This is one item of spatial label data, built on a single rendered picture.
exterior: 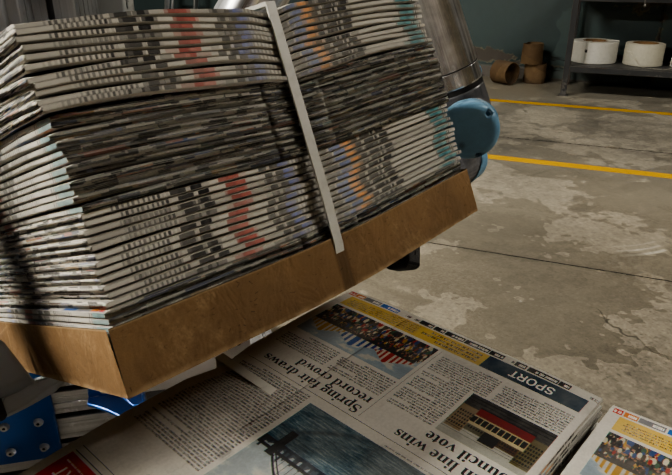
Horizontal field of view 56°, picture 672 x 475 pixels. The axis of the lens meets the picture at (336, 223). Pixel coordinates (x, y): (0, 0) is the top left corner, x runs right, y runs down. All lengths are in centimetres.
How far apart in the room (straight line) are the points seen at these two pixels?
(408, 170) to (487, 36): 635
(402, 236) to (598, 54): 574
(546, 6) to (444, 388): 636
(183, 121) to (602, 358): 190
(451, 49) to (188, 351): 51
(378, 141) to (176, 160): 20
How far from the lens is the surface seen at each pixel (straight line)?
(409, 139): 57
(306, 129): 48
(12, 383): 54
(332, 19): 53
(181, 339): 41
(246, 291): 43
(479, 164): 99
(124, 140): 40
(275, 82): 48
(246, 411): 54
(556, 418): 55
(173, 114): 42
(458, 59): 79
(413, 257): 86
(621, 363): 219
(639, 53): 627
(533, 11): 683
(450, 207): 60
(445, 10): 79
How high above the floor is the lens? 117
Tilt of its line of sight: 23 degrees down
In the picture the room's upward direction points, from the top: straight up
